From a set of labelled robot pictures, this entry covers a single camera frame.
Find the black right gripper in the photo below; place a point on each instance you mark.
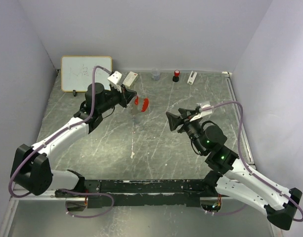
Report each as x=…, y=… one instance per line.
x=175, y=121

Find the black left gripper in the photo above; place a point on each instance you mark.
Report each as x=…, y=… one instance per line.
x=128, y=96

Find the red tagged key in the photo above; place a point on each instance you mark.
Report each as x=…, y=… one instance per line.
x=136, y=101

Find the blue tagged key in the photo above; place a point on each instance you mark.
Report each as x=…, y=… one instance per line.
x=136, y=120

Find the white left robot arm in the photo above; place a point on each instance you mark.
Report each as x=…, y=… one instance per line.
x=31, y=167

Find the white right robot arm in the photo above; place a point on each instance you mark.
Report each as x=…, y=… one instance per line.
x=235, y=178

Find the white cardboard box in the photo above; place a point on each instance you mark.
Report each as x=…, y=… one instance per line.
x=130, y=79

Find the clear jar of paperclips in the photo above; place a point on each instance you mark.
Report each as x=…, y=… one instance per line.
x=155, y=74

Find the white stapler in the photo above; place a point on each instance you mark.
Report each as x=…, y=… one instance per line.
x=192, y=77

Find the red black stamp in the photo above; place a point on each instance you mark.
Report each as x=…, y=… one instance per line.
x=176, y=76

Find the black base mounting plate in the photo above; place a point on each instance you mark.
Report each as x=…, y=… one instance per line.
x=188, y=192

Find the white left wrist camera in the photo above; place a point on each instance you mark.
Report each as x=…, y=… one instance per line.
x=115, y=80

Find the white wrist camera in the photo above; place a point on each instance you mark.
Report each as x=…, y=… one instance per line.
x=202, y=109
x=115, y=80

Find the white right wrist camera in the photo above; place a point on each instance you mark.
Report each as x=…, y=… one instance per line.
x=202, y=109

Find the small whiteboard yellow frame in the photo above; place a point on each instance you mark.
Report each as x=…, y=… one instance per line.
x=76, y=71

